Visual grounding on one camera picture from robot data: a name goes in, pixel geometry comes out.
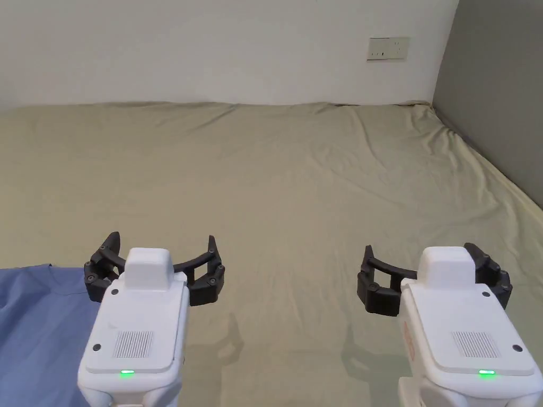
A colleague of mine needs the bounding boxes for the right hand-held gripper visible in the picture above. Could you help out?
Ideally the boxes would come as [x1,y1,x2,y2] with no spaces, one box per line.
[357,242,537,407]

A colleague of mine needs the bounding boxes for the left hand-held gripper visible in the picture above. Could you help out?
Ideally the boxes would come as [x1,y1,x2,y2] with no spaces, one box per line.
[77,231,225,407]

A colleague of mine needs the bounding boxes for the blue shirt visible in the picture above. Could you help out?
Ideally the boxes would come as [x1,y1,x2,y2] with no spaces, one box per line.
[0,263,102,407]

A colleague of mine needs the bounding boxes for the bed with beige sheet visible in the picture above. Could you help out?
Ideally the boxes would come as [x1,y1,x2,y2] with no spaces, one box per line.
[0,100,543,407]

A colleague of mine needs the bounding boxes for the grey padded headboard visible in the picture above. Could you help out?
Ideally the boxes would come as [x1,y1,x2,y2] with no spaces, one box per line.
[431,0,543,205]

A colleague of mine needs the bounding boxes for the white wall socket plate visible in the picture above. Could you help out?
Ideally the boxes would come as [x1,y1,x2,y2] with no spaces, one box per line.
[366,37,411,62]

